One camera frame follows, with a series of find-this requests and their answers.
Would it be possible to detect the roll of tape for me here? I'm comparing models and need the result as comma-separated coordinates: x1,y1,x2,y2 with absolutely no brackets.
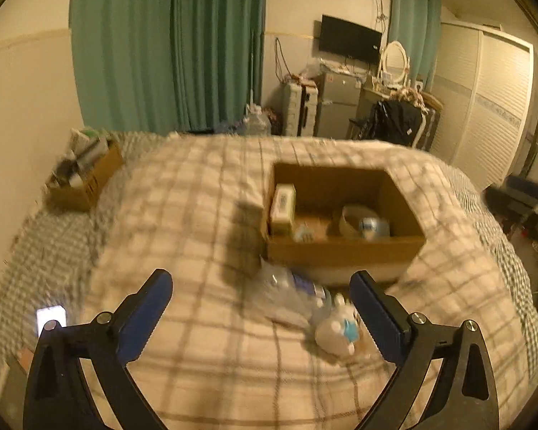
340,204,377,237

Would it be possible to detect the white wardrobe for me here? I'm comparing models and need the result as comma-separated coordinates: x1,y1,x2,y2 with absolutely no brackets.
428,20,535,183

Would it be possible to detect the green curtain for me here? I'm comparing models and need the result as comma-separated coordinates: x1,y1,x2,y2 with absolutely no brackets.
71,0,268,137
387,0,443,95

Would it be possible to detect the wall television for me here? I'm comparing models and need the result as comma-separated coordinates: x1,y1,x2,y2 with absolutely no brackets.
318,15,383,66

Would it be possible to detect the smartphone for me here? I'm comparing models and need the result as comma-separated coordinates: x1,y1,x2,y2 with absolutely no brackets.
36,306,67,338

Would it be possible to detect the grey mini fridge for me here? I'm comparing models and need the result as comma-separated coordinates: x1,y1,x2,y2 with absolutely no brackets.
314,72,364,139

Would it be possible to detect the large water bottle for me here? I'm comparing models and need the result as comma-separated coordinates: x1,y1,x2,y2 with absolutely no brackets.
243,105,272,136

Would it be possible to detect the small plastic bottle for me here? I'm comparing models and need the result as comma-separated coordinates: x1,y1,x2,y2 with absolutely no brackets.
359,217,392,238

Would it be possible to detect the cardboard box with bottles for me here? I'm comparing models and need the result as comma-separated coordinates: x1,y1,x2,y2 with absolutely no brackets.
45,126,125,212

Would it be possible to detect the black bag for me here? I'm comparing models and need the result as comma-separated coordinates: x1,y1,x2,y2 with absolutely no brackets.
356,100,424,146

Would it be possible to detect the white oval mirror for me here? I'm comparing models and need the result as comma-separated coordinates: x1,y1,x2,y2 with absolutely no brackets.
377,40,411,87

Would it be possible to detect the clear plastic bag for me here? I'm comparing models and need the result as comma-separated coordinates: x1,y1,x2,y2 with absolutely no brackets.
255,257,333,330

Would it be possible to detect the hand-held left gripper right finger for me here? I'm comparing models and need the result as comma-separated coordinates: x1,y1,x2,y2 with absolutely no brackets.
349,271,500,430

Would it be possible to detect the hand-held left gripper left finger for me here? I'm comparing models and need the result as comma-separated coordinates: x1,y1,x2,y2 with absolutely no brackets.
23,269,174,430

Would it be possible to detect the white rectangular carton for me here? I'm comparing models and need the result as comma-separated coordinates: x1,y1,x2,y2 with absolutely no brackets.
269,183,297,234

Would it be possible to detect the grey suitcase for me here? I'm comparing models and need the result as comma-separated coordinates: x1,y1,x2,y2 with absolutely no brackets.
282,81,320,137

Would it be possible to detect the plaid blanket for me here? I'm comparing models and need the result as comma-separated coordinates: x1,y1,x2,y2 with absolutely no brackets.
0,131,538,430

